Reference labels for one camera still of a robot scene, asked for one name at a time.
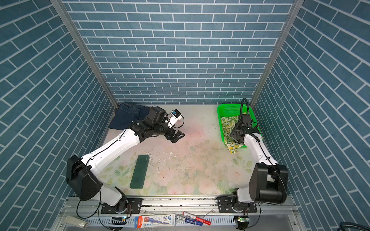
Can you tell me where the yellow floral skirt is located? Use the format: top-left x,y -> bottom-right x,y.
221,115 -> 246,155

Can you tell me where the dark blue denim skirt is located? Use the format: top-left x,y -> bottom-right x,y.
108,102 -> 150,131

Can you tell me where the green plastic basket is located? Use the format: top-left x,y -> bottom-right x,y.
217,104 -> 247,154

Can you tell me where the dark green rectangular board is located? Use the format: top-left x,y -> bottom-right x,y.
130,155 -> 150,189

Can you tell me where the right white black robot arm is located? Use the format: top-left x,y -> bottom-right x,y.
230,125 -> 289,210

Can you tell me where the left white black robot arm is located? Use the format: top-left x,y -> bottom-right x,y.
66,121 -> 185,213

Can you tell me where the marker package box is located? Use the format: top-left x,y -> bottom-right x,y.
134,214 -> 176,229

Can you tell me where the blue marker pen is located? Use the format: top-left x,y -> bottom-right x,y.
178,216 -> 203,226

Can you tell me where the grey white small device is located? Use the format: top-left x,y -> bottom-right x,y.
64,216 -> 89,229

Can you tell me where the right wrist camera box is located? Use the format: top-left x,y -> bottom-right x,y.
238,114 -> 252,128

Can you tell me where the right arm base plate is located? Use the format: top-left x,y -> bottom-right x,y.
215,196 -> 257,213

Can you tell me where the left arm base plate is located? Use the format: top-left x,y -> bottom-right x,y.
101,198 -> 143,215

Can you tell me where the aluminium front rail frame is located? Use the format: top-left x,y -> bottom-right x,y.
51,195 -> 305,231

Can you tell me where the black cable bottom right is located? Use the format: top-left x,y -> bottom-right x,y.
339,221 -> 370,231

